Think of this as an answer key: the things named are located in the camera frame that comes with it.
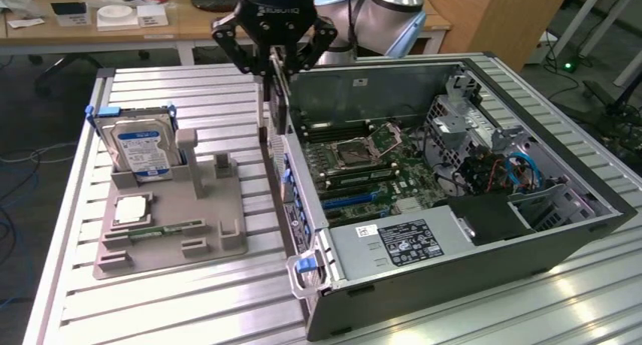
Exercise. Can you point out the RAM memory stick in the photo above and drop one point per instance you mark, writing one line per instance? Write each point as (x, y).
(281, 112)

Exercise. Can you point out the blue latch tab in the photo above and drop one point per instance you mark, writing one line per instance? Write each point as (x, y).
(308, 266)

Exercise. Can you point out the grey power supply unit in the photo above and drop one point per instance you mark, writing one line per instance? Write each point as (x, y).
(352, 255)

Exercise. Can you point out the metal disk bay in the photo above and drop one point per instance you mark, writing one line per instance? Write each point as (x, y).
(552, 209)

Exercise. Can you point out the black chair base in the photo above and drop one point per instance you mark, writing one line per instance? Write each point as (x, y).
(66, 65)

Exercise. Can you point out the white box with round roll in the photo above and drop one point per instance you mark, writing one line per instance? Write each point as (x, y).
(116, 22)

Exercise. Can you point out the silver CPU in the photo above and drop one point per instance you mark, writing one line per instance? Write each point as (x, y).
(132, 209)

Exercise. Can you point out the wooden desk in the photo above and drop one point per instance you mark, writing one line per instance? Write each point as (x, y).
(176, 29)

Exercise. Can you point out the blue expansion slot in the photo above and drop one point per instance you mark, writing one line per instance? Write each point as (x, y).
(352, 201)

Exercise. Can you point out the hard disk with blue label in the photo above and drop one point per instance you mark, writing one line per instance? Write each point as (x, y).
(141, 149)

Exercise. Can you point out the black floor stand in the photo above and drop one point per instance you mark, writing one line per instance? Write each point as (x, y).
(603, 93)

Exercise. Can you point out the green RAM stick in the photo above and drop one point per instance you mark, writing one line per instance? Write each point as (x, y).
(156, 232)

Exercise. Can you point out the blue slot retention clip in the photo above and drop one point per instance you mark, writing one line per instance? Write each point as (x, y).
(288, 170)

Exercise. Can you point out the wooden cabinet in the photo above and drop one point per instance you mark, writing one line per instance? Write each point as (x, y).
(503, 22)

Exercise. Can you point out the CPU socket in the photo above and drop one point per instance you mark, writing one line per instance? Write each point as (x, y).
(354, 153)

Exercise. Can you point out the white paper tag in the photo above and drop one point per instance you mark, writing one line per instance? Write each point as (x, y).
(26, 23)

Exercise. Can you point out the blue plastic disk carrier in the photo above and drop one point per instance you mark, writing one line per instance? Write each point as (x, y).
(108, 112)

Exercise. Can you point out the device with green light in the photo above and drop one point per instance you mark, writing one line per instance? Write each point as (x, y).
(568, 65)

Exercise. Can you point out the grey parts rack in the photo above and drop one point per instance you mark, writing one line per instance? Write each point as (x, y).
(166, 255)

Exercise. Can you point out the white labelled box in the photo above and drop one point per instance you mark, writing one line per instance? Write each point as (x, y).
(153, 16)

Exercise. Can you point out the metal socket cover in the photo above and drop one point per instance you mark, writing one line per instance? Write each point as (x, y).
(389, 138)

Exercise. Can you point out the installed RAM stick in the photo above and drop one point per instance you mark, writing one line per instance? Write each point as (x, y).
(361, 176)

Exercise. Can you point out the white box with dark lid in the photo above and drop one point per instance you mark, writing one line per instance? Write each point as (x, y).
(70, 18)

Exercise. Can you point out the black expansion slot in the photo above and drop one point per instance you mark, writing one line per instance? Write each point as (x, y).
(349, 191)

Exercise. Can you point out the black RAM slot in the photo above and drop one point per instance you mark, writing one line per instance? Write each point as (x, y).
(341, 138)
(352, 167)
(340, 134)
(337, 129)
(336, 124)

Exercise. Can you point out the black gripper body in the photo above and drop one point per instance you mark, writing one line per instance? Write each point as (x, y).
(276, 22)

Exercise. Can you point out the black plastic shroud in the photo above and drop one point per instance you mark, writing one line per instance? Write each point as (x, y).
(487, 217)

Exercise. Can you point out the white table frame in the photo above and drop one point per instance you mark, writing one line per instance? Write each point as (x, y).
(577, 22)

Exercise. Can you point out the black open PC case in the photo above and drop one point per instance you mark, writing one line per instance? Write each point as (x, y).
(452, 303)

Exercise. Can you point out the green motherboard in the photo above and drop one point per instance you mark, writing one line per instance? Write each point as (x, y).
(401, 172)

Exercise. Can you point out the metal drive cage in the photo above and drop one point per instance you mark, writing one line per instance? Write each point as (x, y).
(452, 134)

